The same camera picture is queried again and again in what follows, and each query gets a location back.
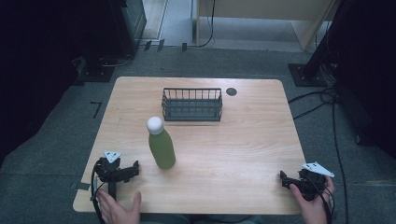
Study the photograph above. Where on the person's right hand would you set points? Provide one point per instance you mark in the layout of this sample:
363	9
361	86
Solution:
313	210

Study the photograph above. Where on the light wooden furniture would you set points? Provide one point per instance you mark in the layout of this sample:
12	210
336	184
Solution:
264	18

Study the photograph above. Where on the person's left hand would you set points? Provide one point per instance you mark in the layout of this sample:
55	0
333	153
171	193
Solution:
120	210

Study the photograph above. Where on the green bottle with white cap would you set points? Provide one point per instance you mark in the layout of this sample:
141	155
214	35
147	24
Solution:
162	148

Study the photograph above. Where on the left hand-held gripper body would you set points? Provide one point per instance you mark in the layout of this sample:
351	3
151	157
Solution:
109	170

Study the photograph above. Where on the black stand with flat base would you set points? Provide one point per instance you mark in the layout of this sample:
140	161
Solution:
96	73

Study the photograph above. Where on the black cabinet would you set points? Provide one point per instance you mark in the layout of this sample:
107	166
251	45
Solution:
127	28

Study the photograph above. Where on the black slanted stand with base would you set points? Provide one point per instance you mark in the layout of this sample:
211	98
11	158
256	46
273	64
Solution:
311	73

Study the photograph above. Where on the dark round table grommet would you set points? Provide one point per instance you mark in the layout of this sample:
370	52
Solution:
231	91

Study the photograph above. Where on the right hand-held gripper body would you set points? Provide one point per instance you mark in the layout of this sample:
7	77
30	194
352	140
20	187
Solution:
311	182

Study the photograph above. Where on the small black floor bracket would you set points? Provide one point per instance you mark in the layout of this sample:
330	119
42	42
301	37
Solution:
147	45
184	47
160	45

